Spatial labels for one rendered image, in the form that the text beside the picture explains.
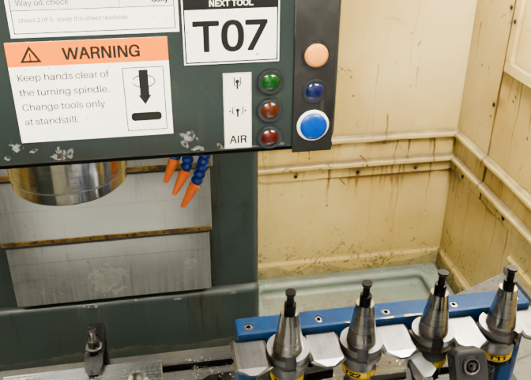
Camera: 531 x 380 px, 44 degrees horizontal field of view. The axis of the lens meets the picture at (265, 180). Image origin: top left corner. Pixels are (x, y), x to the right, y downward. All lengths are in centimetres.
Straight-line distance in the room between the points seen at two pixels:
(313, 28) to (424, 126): 134
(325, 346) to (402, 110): 108
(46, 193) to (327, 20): 43
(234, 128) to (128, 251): 88
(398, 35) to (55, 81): 131
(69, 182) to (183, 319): 88
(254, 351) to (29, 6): 57
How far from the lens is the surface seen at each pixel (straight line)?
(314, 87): 71
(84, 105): 70
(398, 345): 103
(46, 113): 71
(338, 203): 204
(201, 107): 71
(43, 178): 89
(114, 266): 158
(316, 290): 214
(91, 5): 67
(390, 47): 188
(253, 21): 68
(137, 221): 151
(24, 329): 173
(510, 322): 107
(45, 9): 68
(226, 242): 160
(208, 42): 68
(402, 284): 222
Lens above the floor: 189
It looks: 28 degrees down
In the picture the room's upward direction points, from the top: straight up
